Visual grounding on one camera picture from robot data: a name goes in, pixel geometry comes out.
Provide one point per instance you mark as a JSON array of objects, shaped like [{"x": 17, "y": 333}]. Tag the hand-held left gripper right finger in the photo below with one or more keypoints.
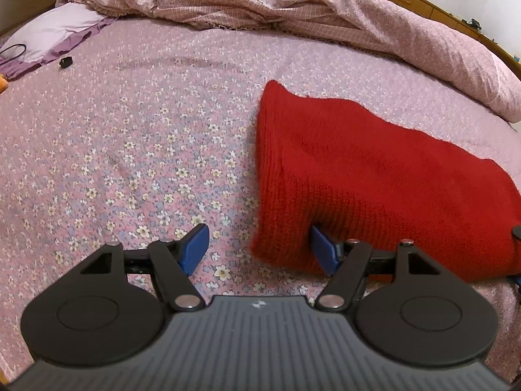
[{"x": 325, "y": 252}]

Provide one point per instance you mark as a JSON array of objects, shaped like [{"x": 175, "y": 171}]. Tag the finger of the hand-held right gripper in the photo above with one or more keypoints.
[
  {"x": 517, "y": 280},
  {"x": 517, "y": 231}
]

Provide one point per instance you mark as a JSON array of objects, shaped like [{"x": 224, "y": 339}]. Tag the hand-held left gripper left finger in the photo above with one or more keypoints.
[{"x": 195, "y": 248}]

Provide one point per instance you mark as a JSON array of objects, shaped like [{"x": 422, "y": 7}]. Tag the red knitted sweater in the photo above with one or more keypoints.
[{"x": 366, "y": 171}]

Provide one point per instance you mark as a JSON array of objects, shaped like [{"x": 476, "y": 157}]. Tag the pink floral bed sheet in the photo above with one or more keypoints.
[{"x": 122, "y": 130}]

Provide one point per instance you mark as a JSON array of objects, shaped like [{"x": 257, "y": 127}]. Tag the small black object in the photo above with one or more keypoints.
[{"x": 66, "y": 63}]

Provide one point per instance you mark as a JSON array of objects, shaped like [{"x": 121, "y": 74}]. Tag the orange item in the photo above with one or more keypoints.
[{"x": 3, "y": 83}]

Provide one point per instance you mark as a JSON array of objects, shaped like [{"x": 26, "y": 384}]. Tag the pink crumpled quilt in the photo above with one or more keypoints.
[{"x": 264, "y": 4}]

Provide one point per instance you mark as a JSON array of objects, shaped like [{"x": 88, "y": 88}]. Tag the lilac ruffled pillow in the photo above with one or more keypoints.
[{"x": 53, "y": 32}]

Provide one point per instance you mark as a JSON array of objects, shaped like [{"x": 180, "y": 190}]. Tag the black device on frame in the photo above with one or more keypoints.
[{"x": 475, "y": 23}]

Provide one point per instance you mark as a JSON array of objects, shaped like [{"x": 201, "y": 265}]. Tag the wooden bed frame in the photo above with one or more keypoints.
[{"x": 445, "y": 13}]

